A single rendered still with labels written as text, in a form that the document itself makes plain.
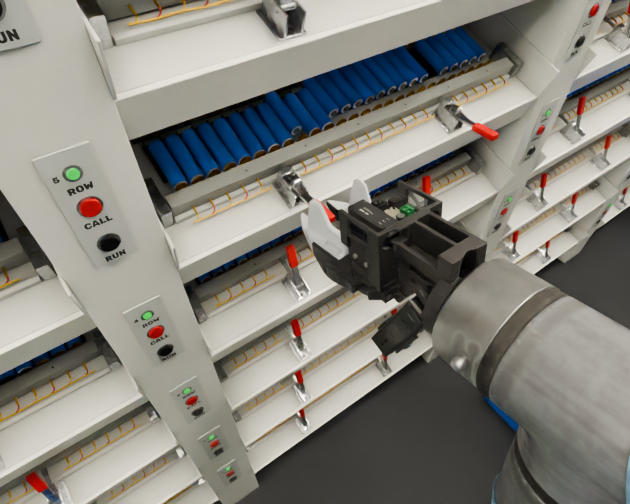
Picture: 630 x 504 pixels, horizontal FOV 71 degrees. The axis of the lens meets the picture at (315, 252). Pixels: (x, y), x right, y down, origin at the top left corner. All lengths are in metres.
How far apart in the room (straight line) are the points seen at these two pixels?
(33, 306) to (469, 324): 0.40
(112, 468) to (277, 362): 0.31
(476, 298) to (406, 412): 1.08
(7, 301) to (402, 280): 0.37
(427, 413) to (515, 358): 1.10
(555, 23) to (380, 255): 0.51
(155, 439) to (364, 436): 0.68
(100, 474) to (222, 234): 0.47
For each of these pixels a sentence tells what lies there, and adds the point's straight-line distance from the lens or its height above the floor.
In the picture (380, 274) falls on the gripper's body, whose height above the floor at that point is 0.97.
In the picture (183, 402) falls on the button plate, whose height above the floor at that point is 0.63.
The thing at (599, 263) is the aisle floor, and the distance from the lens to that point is 1.95.
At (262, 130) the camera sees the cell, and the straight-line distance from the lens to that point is 0.56.
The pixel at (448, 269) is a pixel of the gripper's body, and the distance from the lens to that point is 0.33.
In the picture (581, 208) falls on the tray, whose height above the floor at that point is 0.32.
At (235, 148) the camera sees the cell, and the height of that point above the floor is 0.95.
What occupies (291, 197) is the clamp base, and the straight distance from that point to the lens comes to 0.52.
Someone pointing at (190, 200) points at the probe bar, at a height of 0.94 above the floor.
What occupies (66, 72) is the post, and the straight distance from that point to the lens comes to 0.35.
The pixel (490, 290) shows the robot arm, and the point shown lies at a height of 1.02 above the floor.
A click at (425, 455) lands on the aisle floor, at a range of 1.35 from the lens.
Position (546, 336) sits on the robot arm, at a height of 1.03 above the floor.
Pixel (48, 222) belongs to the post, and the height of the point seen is 1.02.
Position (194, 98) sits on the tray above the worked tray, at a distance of 0.40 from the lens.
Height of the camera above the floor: 1.26
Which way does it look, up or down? 49 degrees down
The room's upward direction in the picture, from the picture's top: straight up
